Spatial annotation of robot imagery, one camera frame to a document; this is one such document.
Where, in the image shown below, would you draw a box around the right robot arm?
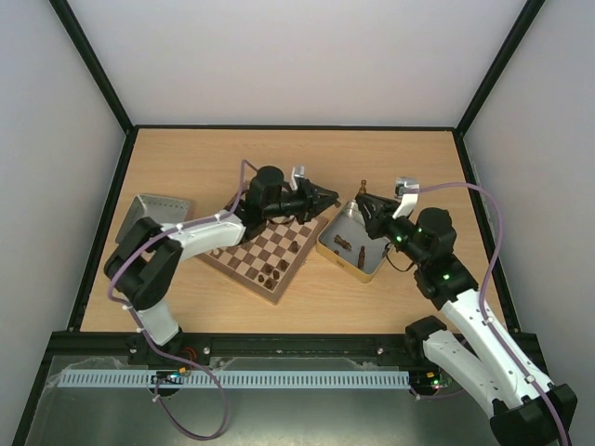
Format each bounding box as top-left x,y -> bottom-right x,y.
355,193 -> 577,445

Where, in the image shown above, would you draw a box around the tin lid on table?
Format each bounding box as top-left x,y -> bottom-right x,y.
115,194 -> 191,243

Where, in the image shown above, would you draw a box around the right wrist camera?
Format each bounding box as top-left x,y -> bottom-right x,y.
392,177 -> 420,219

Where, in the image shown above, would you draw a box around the blue cable duct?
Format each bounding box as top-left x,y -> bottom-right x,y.
58,369 -> 410,390

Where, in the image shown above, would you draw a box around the wooden chess board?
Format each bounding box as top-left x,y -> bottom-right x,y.
196,216 -> 328,305

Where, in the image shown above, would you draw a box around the dark pieces in tin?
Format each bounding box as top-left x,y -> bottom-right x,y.
333,234 -> 365,269

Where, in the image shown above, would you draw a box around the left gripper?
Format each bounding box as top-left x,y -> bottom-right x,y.
264,177 -> 338,225

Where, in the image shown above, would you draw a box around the purple cable loop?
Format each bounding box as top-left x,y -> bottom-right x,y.
152,361 -> 229,439

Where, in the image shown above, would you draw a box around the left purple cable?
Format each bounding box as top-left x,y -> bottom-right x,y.
106,160 -> 261,368

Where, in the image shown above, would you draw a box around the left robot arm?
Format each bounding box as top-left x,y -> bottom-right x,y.
103,165 -> 339,348

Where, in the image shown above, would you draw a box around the gold metal tin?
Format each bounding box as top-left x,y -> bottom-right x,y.
316,200 -> 390,283

